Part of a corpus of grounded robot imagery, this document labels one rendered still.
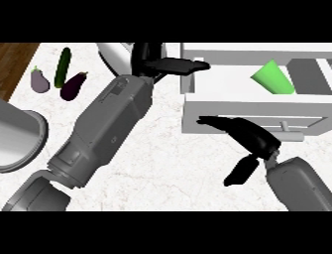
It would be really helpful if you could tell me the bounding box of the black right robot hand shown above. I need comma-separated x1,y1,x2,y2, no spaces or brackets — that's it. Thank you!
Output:
195,115,283,188

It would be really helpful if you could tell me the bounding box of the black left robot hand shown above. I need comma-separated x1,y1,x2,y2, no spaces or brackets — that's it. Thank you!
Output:
130,43,213,83

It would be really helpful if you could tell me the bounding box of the white drawer front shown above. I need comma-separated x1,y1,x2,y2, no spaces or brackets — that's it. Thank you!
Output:
181,92,332,136

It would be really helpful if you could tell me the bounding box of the white open drawer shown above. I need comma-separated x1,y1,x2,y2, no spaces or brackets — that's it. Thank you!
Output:
179,57,332,100

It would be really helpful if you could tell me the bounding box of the green cup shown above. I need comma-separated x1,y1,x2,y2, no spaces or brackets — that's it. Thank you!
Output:
250,59,297,95

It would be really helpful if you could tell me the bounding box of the dark purple eggplant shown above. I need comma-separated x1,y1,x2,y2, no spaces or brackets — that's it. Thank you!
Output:
60,70,89,102

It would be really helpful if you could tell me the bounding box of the green cucumber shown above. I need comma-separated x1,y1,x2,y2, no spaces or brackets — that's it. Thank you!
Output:
54,47,74,89

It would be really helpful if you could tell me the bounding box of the white cabinet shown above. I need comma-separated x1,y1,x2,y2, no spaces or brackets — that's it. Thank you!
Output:
181,43,332,62

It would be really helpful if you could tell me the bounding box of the light purple eggplant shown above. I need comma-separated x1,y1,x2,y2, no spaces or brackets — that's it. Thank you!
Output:
30,65,52,94

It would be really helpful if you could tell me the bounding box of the large grey cylindrical pot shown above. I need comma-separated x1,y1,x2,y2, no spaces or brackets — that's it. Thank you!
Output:
0,86,52,175

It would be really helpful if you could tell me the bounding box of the white drawer handle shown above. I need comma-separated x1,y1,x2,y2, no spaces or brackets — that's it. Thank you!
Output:
269,120,306,143

